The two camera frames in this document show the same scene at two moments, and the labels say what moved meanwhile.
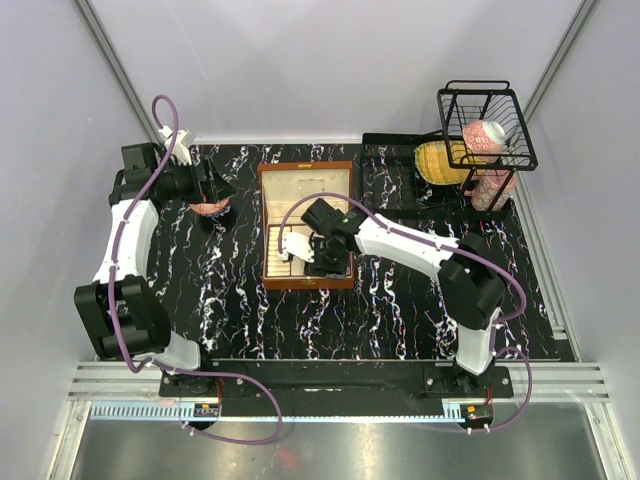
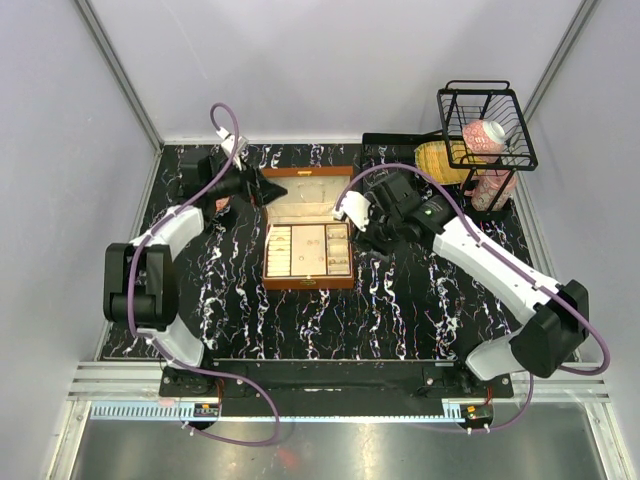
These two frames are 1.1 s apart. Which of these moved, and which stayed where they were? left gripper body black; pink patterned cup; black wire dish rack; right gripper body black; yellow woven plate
Moved: left gripper body black; right gripper body black
Stayed: yellow woven plate; black wire dish rack; pink patterned cup
